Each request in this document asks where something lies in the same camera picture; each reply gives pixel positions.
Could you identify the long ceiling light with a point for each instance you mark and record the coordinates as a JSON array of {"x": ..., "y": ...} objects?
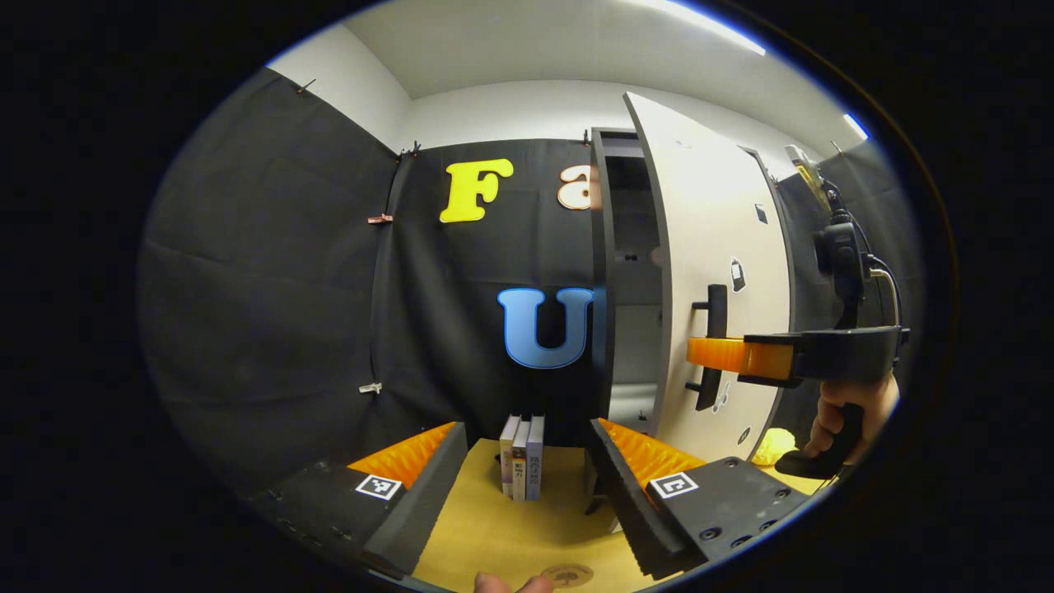
[{"x": 708, "y": 26}]

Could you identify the pale book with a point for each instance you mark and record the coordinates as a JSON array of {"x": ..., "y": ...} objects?
[{"x": 507, "y": 449}]

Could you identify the yellow crumpled ball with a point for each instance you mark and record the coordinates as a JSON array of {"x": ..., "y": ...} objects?
[{"x": 774, "y": 446}]

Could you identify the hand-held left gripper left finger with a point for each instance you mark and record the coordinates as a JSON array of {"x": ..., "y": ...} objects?
[{"x": 420, "y": 502}]

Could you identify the copper cloth clip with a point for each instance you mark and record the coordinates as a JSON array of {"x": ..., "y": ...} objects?
[{"x": 380, "y": 219}]

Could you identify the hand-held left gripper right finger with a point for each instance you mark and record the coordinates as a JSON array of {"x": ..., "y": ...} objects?
[{"x": 634, "y": 502}]

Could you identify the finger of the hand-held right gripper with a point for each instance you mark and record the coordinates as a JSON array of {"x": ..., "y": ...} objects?
[{"x": 770, "y": 360}]

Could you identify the black backdrop cloth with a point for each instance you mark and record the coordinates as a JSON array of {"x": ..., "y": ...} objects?
[{"x": 263, "y": 288}]

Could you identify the small ceiling light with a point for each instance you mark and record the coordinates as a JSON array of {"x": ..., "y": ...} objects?
[{"x": 855, "y": 125}]

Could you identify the round wooden coaster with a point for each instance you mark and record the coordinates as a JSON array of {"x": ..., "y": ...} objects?
[{"x": 566, "y": 574}]

